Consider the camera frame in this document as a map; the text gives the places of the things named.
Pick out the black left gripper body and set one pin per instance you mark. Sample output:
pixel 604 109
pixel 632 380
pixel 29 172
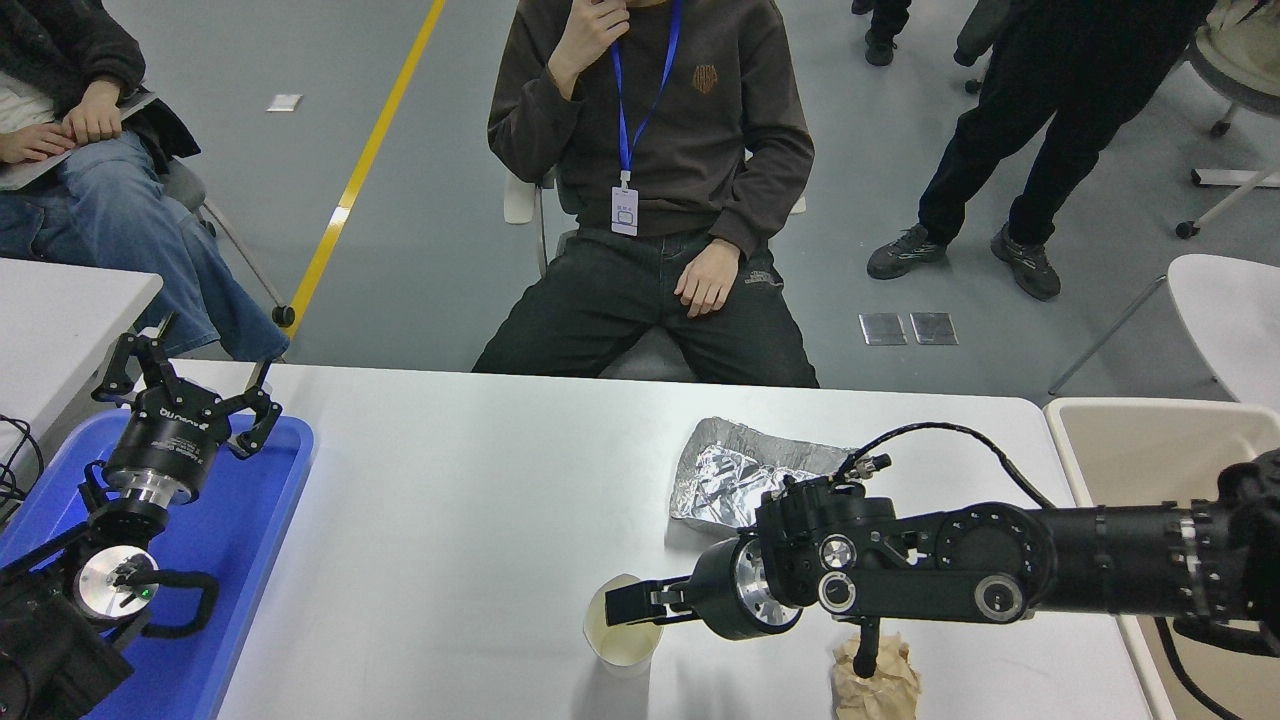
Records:
pixel 165 445

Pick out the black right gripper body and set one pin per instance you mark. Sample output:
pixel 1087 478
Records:
pixel 715 590

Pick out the cream paper cup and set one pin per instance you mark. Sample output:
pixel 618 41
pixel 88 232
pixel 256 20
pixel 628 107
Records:
pixel 625 650

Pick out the silver foil tray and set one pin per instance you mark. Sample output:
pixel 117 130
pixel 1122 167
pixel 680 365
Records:
pixel 720 480

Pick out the tan paper ball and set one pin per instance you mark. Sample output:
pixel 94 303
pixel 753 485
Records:
pixel 895 690

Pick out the person's right hand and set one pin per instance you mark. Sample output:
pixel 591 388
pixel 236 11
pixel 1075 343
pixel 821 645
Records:
pixel 585 45
pixel 35 143

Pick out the person's left hand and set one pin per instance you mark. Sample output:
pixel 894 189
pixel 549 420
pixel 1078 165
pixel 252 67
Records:
pixel 95 115
pixel 710 280

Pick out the white side table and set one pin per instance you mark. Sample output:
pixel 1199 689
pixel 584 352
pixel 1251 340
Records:
pixel 60 320

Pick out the blue plastic tray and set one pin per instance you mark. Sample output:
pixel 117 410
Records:
pixel 240 560

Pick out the person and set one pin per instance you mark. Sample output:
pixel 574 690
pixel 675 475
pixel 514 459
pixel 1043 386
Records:
pixel 100 210
pixel 1060 110
pixel 680 120
pixel 880 45

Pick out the grey laptop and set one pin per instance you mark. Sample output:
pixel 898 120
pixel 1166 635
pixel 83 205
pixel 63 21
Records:
pixel 20 175

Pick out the metal floor plate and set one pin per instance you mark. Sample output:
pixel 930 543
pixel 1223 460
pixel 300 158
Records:
pixel 883 329
pixel 935 328

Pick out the white and grey chair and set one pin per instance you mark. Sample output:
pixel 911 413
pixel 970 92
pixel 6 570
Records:
pixel 520 200

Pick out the large pale bin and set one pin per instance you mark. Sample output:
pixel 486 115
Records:
pixel 1130 450

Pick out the white round-edged chair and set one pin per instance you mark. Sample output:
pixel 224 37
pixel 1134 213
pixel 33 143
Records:
pixel 1230 310

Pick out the white frame with caster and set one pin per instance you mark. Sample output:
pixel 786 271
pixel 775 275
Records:
pixel 1240 178

